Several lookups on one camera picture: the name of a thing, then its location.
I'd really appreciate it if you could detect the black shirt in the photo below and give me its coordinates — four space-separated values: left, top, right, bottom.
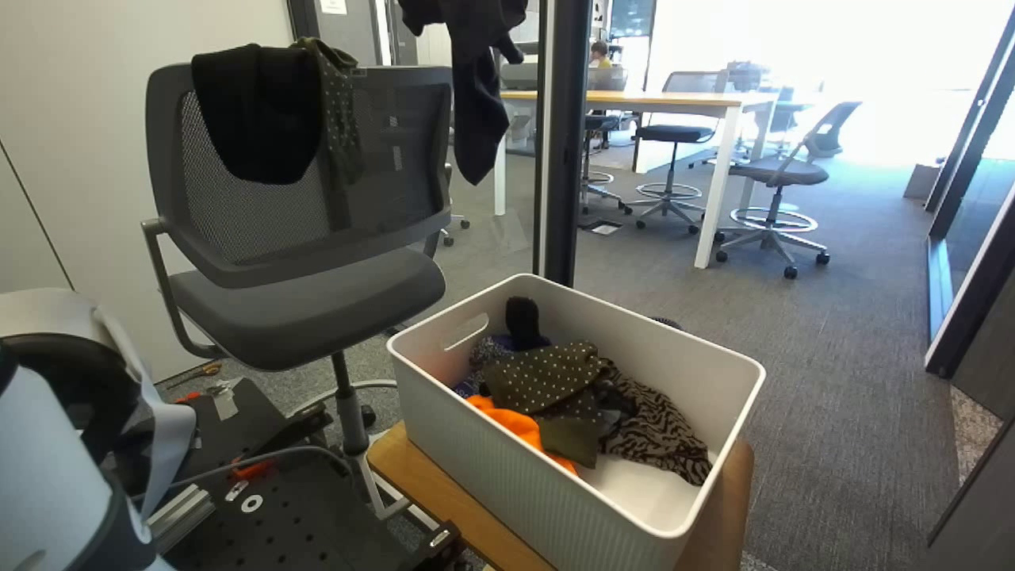
400 0 529 183
191 44 325 183

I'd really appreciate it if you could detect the green polka dot sock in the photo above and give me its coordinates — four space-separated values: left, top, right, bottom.
303 38 363 183

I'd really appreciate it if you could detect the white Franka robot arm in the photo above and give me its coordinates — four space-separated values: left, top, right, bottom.
0 288 198 571

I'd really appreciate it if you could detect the white plastic basket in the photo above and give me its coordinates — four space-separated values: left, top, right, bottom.
387 273 765 571

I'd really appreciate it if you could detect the grey mesh office chair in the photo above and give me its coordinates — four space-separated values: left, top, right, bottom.
144 62 454 456

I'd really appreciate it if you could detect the grey office stool chair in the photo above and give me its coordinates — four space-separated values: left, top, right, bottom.
715 102 855 279

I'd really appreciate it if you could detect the dark blue cloth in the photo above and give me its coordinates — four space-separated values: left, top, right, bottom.
467 297 547 394

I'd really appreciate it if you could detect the green polka dot cloth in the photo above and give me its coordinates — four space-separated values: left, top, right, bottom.
478 343 612 465

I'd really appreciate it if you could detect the orange cloth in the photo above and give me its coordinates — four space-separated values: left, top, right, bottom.
470 395 577 473

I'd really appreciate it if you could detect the brown leopard print cloth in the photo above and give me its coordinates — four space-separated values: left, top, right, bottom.
595 367 711 484

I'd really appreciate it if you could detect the wooden office table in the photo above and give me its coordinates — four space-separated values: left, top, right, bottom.
491 87 788 273

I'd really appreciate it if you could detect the wooden stool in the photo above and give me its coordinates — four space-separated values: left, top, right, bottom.
365 422 759 571

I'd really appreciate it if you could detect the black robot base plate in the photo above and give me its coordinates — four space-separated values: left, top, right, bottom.
152 380 464 571

